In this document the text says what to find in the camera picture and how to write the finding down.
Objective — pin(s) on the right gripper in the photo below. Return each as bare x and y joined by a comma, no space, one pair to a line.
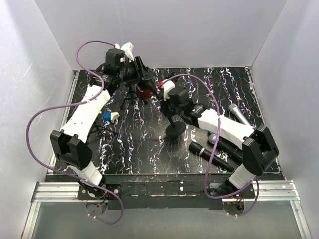
165,109

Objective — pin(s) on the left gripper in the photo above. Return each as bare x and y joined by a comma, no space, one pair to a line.
141,74

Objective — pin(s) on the tall black tripod stand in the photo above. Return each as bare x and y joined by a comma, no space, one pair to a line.
130,95

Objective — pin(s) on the silver glitter microphone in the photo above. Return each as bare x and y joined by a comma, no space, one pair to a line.
234,109

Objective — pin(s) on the black glitter microphone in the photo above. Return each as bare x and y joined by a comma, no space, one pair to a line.
232,150

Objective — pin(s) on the small black tripod stand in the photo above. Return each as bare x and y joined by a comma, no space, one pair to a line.
100,131

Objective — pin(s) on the round base microphone stand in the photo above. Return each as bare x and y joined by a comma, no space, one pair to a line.
174,77

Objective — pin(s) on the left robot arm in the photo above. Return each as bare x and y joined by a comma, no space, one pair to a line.
69,143

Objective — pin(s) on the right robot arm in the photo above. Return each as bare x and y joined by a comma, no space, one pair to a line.
257,144

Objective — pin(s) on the brown wooden metronome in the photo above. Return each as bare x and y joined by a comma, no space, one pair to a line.
143,94

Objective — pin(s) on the white and blue block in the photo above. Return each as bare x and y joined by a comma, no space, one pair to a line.
111,117

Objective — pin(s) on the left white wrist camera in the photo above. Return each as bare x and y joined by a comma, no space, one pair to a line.
127,48

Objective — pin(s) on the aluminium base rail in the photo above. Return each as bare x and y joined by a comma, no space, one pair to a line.
164,191

